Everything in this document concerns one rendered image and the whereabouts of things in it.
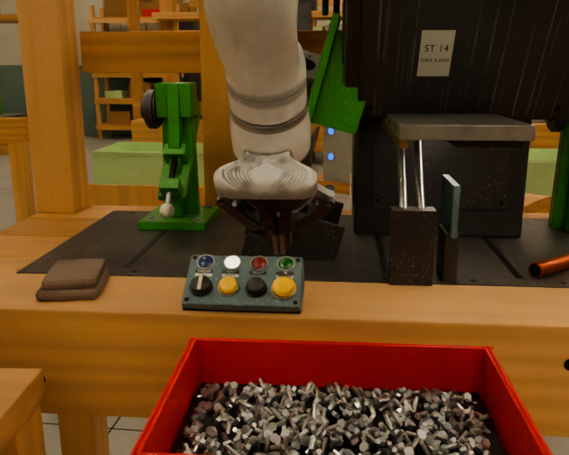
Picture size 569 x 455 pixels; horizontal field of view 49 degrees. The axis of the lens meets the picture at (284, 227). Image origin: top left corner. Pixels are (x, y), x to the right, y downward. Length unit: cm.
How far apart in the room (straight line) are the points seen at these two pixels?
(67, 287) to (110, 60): 74
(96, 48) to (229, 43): 103
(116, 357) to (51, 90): 76
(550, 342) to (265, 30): 52
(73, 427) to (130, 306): 89
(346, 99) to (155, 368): 47
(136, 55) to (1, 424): 95
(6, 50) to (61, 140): 1138
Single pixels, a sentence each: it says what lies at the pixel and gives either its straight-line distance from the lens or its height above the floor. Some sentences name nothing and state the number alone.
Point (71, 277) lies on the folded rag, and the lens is 86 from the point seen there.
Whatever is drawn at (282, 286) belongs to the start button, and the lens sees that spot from 77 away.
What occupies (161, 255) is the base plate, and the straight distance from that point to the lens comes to 104.
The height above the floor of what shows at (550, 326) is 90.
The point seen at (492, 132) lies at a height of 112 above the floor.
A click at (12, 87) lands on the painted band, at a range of 1280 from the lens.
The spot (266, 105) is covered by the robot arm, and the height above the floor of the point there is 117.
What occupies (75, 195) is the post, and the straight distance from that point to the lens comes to 147.
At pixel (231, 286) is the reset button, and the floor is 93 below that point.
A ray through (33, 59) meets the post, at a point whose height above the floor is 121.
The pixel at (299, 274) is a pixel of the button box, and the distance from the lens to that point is 80.
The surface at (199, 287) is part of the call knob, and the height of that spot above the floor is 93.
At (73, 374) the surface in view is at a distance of 87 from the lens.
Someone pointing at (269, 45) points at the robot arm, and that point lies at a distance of 48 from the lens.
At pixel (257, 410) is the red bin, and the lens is 60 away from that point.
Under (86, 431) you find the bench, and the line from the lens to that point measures 168.
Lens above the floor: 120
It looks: 14 degrees down
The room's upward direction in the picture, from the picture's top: straight up
